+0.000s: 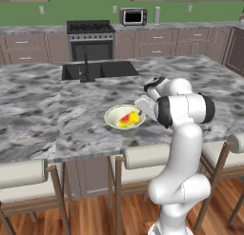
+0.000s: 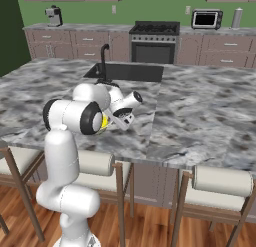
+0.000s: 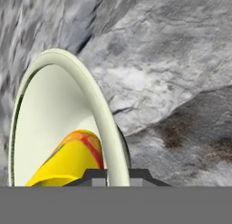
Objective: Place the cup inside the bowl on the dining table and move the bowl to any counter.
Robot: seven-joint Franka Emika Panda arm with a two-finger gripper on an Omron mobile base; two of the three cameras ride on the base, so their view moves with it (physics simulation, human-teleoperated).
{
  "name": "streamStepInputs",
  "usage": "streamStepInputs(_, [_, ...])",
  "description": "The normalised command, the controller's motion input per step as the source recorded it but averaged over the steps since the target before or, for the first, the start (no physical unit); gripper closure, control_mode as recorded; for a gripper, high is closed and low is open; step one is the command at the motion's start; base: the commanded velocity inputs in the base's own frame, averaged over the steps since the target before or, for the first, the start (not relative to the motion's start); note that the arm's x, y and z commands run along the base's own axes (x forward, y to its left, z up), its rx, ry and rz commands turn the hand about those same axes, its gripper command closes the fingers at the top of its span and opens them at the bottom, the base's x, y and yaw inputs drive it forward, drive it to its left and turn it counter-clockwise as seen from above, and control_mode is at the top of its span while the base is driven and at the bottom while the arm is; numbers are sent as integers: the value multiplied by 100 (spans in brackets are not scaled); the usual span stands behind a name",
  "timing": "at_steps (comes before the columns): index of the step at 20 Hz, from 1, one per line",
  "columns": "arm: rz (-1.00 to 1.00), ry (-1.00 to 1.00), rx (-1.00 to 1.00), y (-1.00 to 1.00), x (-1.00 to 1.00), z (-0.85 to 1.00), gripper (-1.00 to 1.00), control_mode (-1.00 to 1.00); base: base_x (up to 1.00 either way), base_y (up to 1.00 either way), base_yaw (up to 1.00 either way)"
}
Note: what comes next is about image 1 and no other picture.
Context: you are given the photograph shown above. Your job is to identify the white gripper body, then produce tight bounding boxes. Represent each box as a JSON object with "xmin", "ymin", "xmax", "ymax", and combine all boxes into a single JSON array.
[{"xmin": 133, "ymin": 94, "xmax": 159, "ymax": 122}]

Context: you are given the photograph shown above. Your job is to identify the white bowl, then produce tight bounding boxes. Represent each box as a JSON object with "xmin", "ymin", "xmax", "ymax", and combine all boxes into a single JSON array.
[{"xmin": 103, "ymin": 104, "xmax": 148, "ymax": 130}]

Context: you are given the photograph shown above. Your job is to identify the black sink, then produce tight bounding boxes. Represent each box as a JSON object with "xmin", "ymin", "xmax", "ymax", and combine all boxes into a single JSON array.
[{"xmin": 61, "ymin": 60, "xmax": 140, "ymax": 82}]

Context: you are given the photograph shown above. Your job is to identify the white cushioned wooden stool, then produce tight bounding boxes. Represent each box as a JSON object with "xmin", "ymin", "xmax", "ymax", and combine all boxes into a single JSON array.
[
  {"xmin": 107, "ymin": 142, "xmax": 173, "ymax": 235},
  {"xmin": 193, "ymin": 132, "xmax": 244, "ymax": 234},
  {"xmin": 0, "ymin": 158, "xmax": 76, "ymax": 235}
]

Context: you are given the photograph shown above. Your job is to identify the brown base cupboards with drawers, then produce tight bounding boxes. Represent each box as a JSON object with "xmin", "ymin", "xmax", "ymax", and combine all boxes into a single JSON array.
[
  {"xmin": 114, "ymin": 26, "xmax": 234, "ymax": 66},
  {"xmin": 0, "ymin": 31, "xmax": 71, "ymax": 67}
]

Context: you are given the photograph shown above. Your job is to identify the black tap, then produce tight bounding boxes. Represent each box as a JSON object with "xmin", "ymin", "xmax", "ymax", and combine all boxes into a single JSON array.
[{"xmin": 78, "ymin": 43, "xmax": 96, "ymax": 84}]

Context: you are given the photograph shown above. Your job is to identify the black and steel oven range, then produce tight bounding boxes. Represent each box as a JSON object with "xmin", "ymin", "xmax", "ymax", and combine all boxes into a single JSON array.
[{"xmin": 66, "ymin": 19, "xmax": 116, "ymax": 63}]

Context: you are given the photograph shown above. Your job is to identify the steel toaster oven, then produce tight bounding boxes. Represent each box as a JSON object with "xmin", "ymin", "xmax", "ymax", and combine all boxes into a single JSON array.
[{"xmin": 119, "ymin": 7, "xmax": 149, "ymax": 27}]

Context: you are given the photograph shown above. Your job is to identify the white paper towel roll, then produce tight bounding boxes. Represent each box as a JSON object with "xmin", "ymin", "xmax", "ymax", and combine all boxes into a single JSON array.
[{"xmin": 152, "ymin": 6, "xmax": 162, "ymax": 26}]

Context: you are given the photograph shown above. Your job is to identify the brown island cabinet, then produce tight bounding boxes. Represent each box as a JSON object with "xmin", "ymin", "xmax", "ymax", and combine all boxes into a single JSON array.
[{"xmin": 64, "ymin": 155, "xmax": 112, "ymax": 199}]

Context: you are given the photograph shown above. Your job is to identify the dark brown panelled cabinet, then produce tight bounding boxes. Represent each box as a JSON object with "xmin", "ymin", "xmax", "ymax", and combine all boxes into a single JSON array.
[{"xmin": 221, "ymin": 26, "xmax": 244, "ymax": 77}]

